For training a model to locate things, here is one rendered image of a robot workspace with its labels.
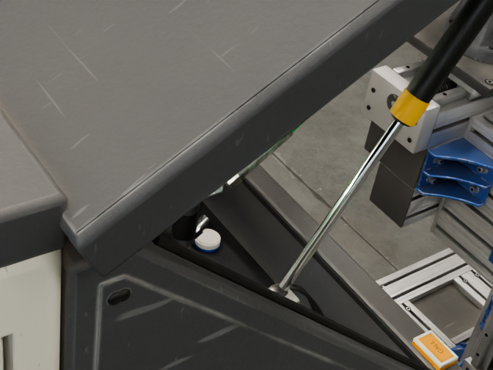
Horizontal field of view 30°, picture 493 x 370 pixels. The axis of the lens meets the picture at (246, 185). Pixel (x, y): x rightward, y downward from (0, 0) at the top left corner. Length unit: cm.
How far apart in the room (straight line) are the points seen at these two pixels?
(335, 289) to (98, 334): 76
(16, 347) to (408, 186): 122
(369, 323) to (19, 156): 82
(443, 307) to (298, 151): 94
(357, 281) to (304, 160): 181
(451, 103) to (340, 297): 48
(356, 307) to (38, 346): 77
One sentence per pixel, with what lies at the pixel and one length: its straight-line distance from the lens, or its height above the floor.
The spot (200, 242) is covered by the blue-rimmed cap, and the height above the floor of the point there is 84.
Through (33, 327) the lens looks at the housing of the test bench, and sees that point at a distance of 49.
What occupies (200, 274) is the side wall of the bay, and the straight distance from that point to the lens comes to 54.
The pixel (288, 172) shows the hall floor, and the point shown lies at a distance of 295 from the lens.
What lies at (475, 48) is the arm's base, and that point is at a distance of 159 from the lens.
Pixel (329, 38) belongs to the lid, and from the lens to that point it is 45.
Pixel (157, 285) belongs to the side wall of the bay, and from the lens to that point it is 52.
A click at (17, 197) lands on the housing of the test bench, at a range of 44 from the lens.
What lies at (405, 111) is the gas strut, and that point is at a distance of 60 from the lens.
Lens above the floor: 178
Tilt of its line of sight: 38 degrees down
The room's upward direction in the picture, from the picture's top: 10 degrees clockwise
